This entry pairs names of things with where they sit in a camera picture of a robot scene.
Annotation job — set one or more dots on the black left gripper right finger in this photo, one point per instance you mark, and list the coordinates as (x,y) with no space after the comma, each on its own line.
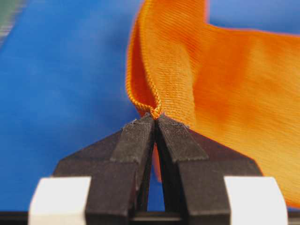
(211,184)

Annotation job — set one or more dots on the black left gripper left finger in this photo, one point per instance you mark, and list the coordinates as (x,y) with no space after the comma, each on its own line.
(101,184)

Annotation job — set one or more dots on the orange towel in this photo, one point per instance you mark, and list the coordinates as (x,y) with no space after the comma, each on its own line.
(240,88)

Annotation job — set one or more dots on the blue table cloth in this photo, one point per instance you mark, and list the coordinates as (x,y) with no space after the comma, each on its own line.
(63,66)

